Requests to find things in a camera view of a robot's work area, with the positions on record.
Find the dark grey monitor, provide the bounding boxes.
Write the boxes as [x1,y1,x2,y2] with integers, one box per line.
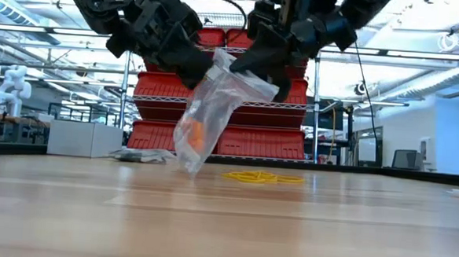
[391,147,425,171]

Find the white cardboard box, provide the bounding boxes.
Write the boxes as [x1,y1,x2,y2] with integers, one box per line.
[46,118,125,160]

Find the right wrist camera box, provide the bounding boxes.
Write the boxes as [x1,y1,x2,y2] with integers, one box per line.
[266,0,314,31]

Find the wooden workbench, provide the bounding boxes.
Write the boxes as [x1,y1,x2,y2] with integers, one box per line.
[0,111,53,146]

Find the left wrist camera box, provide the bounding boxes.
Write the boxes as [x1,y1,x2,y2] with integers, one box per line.
[132,0,174,28]

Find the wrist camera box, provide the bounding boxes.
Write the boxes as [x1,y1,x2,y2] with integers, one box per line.
[132,0,174,28]
[266,0,314,31]

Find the yellow hanging cable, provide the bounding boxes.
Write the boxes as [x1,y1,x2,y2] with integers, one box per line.
[327,105,339,159]

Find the red plastic bin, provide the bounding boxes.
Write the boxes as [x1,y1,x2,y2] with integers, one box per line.
[125,119,219,156]
[219,75,309,130]
[144,24,227,77]
[131,71,222,124]
[216,123,307,161]
[222,27,313,82]

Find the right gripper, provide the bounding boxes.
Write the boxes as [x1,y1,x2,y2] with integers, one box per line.
[227,0,360,108]

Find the white wall dispenser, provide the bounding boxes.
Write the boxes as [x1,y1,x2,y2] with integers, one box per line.
[418,136,439,172]

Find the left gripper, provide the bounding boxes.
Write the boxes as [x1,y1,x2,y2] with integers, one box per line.
[103,2,218,91]

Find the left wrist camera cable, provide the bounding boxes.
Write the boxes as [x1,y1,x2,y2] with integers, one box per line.
[171,0,249,34]

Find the black hanging monitor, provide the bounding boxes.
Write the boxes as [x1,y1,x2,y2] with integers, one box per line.
[303,97,347,132]

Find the black aluminium table frame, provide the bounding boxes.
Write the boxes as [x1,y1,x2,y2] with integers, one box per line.
[0,141,459,182]

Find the black hanging cable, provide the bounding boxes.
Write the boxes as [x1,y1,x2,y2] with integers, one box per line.
[348,44,389,153]

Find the red bins on wire shelf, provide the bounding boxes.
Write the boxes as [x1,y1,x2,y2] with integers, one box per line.
[116,0,328,165]

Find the yellow rubber band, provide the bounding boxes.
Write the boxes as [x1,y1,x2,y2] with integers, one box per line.
[237,170,279,185]
[277,174,306,185]
[221,171,252,182]

